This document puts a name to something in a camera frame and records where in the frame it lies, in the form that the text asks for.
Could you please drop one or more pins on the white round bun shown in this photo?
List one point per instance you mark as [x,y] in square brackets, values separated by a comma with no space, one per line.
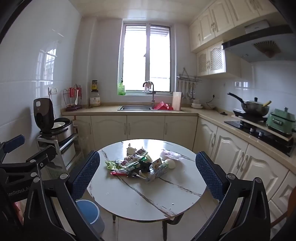
[171,164]

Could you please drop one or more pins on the steel wok with lid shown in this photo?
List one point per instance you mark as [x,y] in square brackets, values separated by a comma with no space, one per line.
[254,109]

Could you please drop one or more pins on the cream upper cabinets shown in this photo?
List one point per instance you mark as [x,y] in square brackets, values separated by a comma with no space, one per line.
[212,23]

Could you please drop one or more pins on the white shelf rack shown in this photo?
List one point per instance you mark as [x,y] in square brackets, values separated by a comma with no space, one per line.
[69,149]

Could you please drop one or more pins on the row of hanging utensils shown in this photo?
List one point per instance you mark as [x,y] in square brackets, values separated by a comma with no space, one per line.
[186,89]

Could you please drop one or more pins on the brown folding fan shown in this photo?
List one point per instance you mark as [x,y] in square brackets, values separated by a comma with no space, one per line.
[267,47]

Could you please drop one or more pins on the black wrapper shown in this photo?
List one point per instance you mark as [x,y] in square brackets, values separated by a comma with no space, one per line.
[144,166]

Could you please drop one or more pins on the wall power outlet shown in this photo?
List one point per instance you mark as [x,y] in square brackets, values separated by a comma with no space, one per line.
[53,90]

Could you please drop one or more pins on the cream lattice door cabinet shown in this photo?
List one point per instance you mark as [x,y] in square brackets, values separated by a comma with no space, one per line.
[216,59]

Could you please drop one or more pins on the wooden cutting board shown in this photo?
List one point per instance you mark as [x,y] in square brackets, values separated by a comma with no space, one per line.
[177,100]

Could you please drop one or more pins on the steel sink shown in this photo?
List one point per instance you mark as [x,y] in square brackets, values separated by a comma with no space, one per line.
[134,107]

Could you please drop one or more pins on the white spoon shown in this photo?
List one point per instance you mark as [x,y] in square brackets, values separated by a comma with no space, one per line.
[76,98]

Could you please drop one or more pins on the small yellow-label jar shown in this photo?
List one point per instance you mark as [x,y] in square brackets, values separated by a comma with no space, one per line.
[94,85]

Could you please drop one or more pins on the clear thin plastic bag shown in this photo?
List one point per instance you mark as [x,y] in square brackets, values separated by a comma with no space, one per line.
[171,154]

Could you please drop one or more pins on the printed clear plastic bag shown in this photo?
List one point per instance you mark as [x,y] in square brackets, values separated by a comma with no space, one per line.
[158,175]

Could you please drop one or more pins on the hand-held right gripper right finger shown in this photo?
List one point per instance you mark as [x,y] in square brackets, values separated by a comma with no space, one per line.
[208,176]

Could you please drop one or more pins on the white red-print snack wrapper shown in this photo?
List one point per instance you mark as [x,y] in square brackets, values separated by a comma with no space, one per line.
[127,163]
[141,153]

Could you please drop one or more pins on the white rectangular box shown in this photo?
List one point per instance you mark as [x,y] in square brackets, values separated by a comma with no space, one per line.
[256,26]

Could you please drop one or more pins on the large clear jar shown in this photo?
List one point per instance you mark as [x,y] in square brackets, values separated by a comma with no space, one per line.
[95,100]

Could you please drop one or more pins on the round white marble table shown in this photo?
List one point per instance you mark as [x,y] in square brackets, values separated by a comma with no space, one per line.
[150,197]

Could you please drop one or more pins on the green dish soap bottle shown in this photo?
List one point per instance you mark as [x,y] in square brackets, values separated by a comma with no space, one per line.
[121,89]

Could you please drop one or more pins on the green snack wrapper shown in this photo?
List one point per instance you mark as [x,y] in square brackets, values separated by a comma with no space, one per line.
[111,165]

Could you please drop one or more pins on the black gas stove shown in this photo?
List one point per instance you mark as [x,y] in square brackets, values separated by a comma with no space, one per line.
[261,134]

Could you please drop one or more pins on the range hood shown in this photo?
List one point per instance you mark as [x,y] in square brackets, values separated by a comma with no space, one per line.
[242,47]

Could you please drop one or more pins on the stack of white bowls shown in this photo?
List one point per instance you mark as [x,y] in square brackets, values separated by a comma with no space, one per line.
[196,104]

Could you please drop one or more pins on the kitchen window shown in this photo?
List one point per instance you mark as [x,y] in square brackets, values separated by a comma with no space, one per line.
[136,58]

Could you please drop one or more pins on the cream lower cabinets under stove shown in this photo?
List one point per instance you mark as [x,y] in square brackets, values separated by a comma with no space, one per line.
[231,150]

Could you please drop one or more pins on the red kitchen utensil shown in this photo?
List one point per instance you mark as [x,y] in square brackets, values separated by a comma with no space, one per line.
[71,92]
[78,90]

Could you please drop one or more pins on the red plastic basin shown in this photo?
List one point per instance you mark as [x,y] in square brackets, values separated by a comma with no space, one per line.
[161,106]

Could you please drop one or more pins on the wall utensil rack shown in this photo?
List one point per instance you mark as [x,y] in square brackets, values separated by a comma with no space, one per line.
[188,77]

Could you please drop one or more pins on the pale pink cloth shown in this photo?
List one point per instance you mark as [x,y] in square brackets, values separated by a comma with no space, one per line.
[147,84]

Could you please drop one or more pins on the steel faucet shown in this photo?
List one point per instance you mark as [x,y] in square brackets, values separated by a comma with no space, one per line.
[152,98]

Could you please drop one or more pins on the black rice cooker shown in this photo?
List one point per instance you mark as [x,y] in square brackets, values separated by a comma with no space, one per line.
[44,111]

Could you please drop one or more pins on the blue trash bin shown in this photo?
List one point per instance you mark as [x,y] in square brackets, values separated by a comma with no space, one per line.
[89,212]

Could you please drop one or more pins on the green electric cooker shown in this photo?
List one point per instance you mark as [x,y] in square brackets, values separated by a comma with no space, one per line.
[281,120]

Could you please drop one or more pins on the brown wooden chair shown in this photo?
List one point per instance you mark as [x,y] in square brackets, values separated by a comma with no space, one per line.
[291,201]

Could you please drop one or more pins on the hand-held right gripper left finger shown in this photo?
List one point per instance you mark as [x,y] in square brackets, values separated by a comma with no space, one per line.
[85,172]

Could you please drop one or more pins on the red snack wrapper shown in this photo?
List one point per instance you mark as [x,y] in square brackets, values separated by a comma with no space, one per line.
[118,172]

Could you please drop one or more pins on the cream lower cabinets under sink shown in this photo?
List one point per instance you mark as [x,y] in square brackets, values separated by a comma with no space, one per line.
[108,129]

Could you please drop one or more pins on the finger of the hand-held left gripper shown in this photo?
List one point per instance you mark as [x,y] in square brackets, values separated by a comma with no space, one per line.
[45,154]
[15,141]

